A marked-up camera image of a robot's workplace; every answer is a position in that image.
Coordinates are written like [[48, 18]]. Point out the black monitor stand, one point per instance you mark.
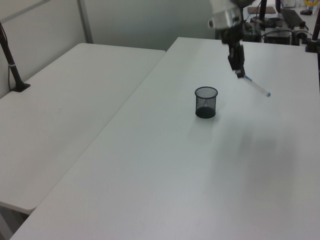
[[263, 11]]

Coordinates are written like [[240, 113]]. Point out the yellow object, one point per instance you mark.
[[310, 3]]

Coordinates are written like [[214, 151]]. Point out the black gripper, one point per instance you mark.
[[232, 36]]

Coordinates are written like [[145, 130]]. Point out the brown mat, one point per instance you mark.
[[253, 10]]

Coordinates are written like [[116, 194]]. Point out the black electronics box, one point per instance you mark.
[[277, 37]]

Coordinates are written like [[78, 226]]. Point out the black mesh pen cup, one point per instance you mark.
[[205, 112]]

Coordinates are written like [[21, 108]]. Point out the white labelled box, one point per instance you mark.
[[288, 3]]

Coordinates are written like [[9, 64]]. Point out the grey partition post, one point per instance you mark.
[[85, 22]]

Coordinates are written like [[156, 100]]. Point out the black clamped camera stand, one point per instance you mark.
[[314, 42]]

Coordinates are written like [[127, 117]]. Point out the silver camera device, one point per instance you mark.
[[299, 35]]

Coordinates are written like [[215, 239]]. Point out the black box with green light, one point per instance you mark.
[[253, 35]]

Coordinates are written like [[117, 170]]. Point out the black camera stand with tape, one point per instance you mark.
[[15, 72]]

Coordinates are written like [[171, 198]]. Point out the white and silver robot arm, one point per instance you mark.
[[225, 12]]

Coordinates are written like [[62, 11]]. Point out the black keyboard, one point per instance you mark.
[[292, 17]]

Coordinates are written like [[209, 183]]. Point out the blue capped white marker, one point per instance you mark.
[[257, 86]]

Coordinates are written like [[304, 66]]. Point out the black computer mouse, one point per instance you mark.
[[306, 12]]

